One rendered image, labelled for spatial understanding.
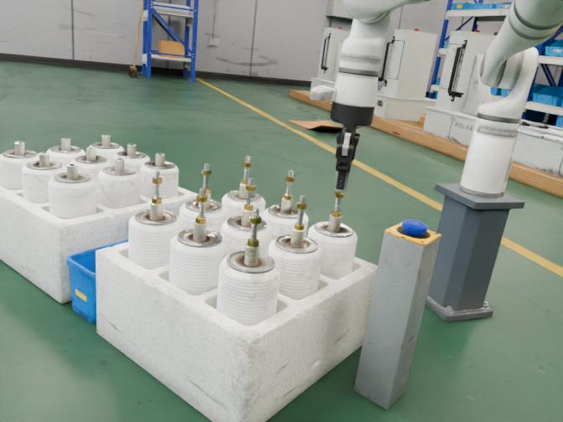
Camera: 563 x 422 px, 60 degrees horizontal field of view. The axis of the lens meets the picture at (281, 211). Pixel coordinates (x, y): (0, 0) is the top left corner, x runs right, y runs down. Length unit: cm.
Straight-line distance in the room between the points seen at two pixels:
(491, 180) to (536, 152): 188
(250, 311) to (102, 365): 33
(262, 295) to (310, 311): 11
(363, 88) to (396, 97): 342
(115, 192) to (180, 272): 41
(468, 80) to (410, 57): 73
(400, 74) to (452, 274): 317
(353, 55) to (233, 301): 44
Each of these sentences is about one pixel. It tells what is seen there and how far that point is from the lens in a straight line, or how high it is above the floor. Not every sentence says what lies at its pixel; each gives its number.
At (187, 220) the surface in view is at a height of 23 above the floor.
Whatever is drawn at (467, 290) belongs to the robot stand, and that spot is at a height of 8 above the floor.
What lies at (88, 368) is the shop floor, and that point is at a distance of 96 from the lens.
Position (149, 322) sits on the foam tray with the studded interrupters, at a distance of 88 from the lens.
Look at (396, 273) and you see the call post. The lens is 81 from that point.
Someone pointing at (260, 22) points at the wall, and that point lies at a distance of 749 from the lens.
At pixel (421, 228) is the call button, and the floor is 33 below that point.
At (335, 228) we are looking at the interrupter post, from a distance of 93.
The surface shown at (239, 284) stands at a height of 24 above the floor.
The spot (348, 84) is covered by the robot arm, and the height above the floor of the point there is 52.
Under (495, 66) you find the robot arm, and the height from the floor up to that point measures 58.
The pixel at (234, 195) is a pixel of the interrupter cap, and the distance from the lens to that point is 107.
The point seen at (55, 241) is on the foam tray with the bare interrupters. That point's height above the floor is 14.
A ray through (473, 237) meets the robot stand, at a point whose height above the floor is 21.
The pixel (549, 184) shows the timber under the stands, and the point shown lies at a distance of 290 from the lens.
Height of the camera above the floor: 58
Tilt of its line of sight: 19 degrees down
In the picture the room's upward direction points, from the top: 7 degrees clockwise
